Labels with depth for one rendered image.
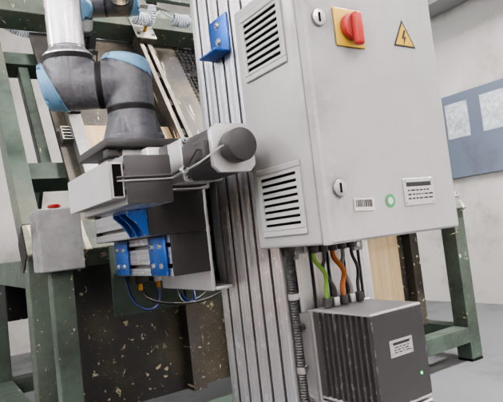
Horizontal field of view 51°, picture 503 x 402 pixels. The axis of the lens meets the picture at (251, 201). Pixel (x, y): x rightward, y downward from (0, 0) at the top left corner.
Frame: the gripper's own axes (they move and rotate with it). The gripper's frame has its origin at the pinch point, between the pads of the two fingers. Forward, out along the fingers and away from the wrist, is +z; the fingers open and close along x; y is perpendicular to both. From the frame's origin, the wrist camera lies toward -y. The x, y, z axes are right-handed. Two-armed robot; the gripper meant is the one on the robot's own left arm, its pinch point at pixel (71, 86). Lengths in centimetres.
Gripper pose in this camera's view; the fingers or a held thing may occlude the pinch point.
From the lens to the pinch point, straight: 199.8
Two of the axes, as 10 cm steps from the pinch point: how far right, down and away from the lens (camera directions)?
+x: -7.1, -4.6, 5.3
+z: -2.1, 8.6, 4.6
